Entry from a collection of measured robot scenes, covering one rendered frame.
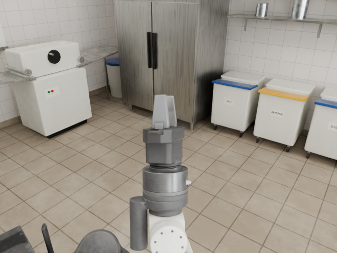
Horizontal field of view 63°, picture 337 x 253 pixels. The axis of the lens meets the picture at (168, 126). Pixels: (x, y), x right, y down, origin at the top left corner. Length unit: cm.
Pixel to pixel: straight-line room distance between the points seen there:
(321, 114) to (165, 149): 312
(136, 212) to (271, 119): 325
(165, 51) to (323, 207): 260
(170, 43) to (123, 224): 233
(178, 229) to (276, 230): 228
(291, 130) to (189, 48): 162
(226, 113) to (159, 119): 342
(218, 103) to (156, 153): 343
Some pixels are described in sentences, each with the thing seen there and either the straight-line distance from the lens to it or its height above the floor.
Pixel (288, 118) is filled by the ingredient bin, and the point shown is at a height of 48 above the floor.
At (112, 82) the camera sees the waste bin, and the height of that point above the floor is 30.
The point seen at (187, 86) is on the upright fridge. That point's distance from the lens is 377.
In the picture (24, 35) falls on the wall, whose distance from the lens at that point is 477.
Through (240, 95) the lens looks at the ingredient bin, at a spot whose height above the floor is 64.
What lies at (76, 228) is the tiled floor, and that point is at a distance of 272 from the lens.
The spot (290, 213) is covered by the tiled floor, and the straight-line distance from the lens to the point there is 296.
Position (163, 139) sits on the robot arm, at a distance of 47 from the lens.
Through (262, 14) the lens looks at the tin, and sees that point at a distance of 394.
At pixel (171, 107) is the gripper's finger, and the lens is 54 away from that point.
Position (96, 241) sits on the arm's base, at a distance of 69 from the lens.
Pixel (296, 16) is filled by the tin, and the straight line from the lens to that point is 380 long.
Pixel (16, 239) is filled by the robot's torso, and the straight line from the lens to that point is 80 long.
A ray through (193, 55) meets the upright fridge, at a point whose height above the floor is 112.
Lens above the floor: 192
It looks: 27 degrees down
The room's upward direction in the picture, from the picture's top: straight up
